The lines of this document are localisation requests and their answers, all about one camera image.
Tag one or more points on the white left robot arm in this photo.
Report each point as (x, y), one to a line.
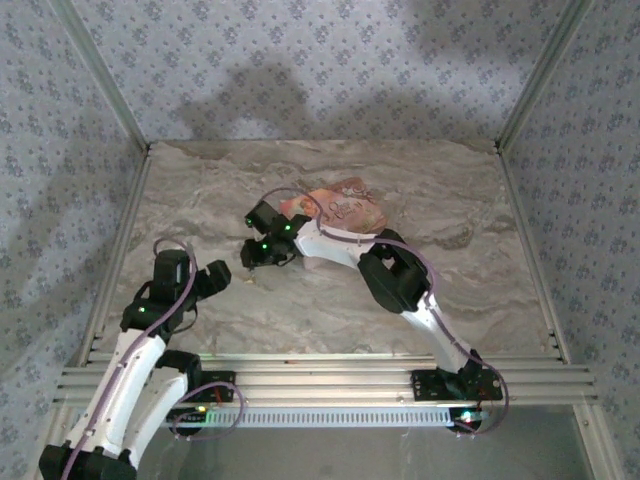
(130, 380)

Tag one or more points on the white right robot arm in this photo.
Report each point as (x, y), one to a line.
(330, 245)

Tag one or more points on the pink illustrated book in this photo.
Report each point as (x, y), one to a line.
(350, 205)

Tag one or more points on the left circuit board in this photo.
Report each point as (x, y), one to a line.
(187, 417)

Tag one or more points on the circuit board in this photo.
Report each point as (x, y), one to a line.
(187, 417)
(467, 417)

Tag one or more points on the grey metal front panel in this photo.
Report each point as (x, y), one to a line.
(325, 455)

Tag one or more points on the right circuit board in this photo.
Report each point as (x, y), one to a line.
(467, 417)

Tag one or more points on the aluminium table edge rail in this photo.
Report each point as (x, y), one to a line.
(522, 225)
(122, 225)

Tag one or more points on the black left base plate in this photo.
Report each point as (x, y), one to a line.
(220, 382)

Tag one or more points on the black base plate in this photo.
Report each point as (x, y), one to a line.
(220, 382)
(425, 385)

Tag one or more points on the aluminium mounting rail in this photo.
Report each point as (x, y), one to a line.
(325, 380)

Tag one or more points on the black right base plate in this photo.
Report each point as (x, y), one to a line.
(425, 385)

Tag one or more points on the aluminium frame post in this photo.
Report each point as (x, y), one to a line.
(540, 75)
(102, 77)

